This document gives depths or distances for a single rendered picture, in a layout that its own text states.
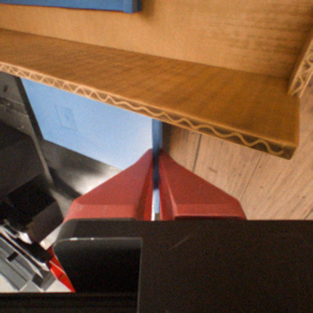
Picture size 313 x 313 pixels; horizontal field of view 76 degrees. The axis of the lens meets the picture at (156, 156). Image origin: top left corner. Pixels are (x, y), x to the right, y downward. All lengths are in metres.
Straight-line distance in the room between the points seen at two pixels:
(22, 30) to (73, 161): 0.12
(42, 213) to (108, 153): 0.25
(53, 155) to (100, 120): 0.11
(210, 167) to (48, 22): 0.17
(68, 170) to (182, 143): 0.15
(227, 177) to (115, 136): 0.09
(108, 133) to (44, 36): 0.09
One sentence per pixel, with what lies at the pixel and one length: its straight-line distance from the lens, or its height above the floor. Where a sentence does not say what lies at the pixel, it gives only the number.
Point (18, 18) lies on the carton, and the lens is 0.23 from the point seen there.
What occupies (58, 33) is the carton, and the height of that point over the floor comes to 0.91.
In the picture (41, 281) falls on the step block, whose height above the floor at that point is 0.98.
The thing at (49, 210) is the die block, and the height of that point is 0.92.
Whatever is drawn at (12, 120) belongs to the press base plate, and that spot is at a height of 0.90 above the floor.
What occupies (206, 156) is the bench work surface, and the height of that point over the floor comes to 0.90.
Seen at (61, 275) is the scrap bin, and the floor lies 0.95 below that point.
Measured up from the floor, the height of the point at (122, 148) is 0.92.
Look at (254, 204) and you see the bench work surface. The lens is 0.17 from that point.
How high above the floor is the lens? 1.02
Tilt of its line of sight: 44 degrees down
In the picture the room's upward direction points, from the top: 136 degrees counter-clockwise
